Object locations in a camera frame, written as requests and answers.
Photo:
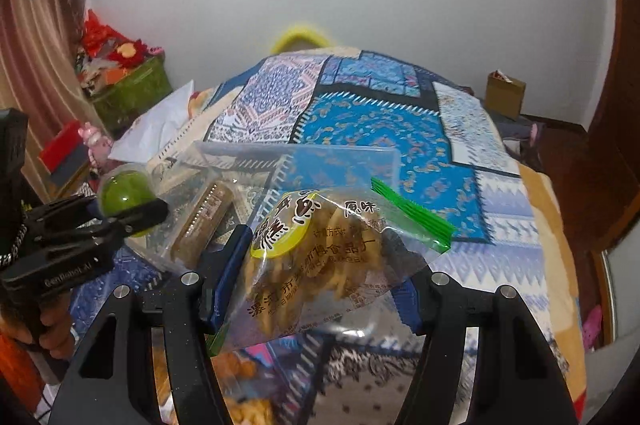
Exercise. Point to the orange plush toy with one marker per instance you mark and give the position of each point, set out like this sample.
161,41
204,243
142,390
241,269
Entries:
200,101

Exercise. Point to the orange blanket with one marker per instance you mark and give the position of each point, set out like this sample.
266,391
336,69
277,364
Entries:
555,255

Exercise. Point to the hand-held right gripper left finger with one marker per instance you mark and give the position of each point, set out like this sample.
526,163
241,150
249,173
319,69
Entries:
235,255

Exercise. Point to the green round jelly cup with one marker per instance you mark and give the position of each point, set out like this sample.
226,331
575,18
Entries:
122,195

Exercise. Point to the brown cardboard box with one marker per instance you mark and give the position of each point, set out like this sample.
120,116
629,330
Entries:
505,95

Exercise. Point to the clear bag of twisted snacks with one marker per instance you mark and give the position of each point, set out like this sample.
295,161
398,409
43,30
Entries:
320,275

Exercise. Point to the yellow foam tube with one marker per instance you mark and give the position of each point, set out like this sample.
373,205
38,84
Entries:
300,30

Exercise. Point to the person's left hand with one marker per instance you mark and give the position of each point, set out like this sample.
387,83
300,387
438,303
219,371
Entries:
55,330

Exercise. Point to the brown wooden door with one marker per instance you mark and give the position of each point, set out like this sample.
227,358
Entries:
620,80

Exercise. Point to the clear plastic container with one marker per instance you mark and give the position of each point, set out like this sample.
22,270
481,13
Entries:
250,150

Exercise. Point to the grey pink shoes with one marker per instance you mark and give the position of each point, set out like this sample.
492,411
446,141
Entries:
520,135

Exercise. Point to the red yellow fried snack packet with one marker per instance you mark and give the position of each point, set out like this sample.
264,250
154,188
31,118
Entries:
242,367

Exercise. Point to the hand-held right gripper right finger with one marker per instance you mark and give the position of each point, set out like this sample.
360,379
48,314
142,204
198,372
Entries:
410,305

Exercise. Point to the blue patchwork blanket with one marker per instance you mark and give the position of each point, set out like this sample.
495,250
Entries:
380,130

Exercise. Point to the red box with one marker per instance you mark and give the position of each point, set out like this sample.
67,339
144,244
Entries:
62,150

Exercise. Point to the pink toy figure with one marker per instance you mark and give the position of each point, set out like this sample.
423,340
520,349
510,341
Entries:
95,142

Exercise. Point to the brown biscuit packet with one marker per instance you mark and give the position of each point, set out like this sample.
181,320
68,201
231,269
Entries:
200,220

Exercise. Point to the green storage box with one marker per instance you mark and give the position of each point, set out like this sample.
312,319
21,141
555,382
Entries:
135,95

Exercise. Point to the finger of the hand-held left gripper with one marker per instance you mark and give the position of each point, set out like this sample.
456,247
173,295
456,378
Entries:
142,215
65,210

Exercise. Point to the white plastic bag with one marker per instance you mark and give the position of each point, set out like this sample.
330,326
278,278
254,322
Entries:
150,130

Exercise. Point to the pink plush item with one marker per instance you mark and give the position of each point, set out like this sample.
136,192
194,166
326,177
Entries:
592,325

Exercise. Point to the striped curtain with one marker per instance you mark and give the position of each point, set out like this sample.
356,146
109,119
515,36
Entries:
40,30

